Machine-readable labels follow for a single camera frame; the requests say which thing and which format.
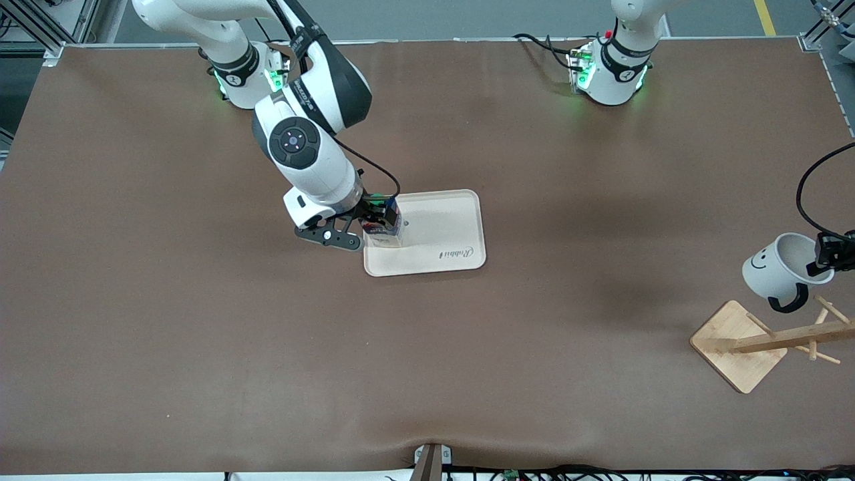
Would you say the blue and white milk carton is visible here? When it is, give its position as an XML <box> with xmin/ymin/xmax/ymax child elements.
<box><xmin>363</xmin><ymin>195</ymin><xmax>405</xmax><ymax>249</ymax></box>

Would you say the white smiley face mug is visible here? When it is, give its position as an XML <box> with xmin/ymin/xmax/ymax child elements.
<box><xmin>741</xmin><ymin>232</ymin><xmax>836</xmax><ymax>314</ymax></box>

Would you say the wooden cup rack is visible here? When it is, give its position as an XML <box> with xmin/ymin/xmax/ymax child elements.
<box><xmin>689</xmin><ymin>295</ymin><xmax>855</xmax><ymax>395</ymax></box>

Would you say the cream plastic serving tray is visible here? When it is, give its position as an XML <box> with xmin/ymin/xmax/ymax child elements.
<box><xmin>363</xmin><ymin>189</ymin><xmax>487</xmax><ymax>278</ymax></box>

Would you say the brown table cover mat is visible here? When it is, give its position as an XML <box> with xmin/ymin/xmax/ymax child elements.
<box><xmin>0</xmin><ymin>37</ymin><xmax>855</xmax><ymax>476</ymax></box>

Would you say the aluminium frame post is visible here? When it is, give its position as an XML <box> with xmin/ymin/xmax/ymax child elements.
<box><xmin>798</xmin><ymin>0</ymin><xmax>855</xmax><ymax>53</ymax></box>
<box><xmin>0</xmin><ymin>0</ymin><xmax>101</xmax><ymax>66</ymax></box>

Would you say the metal table edge bracket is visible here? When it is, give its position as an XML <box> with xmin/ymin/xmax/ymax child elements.
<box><xmin>413</xmin><ymin>443</ymin><xmax>454</xmax><ymax>481</ymax></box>

